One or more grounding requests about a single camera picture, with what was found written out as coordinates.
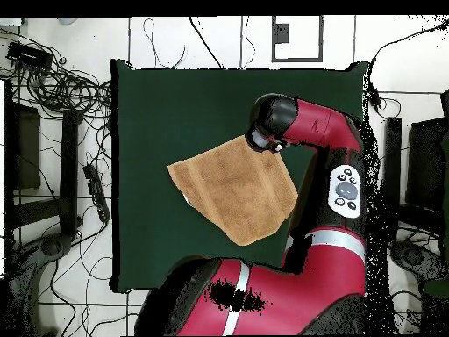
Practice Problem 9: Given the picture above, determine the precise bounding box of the dark green table cloth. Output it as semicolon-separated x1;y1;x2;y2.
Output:
109;59;369;295

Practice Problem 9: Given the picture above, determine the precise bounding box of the orange terry towel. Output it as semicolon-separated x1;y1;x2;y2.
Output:
167;134;300;247

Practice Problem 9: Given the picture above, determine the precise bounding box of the thin black looped cable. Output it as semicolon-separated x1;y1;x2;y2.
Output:
142;17;187;70

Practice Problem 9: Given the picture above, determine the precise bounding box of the black power strip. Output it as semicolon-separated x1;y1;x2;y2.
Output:
82;163;111;224

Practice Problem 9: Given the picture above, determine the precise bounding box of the black electronics box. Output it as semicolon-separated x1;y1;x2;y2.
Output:
6;40;54;70

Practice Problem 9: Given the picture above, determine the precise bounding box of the coiled black cable tangle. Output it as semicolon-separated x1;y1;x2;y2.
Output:
20;59;112;118

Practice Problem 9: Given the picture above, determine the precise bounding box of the grey rectangular floor frame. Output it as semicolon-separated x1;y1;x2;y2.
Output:
271;15;324;63

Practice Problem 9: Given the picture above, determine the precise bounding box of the grey black stand base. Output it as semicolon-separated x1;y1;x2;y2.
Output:
388;239;449;282
8;232;75;336

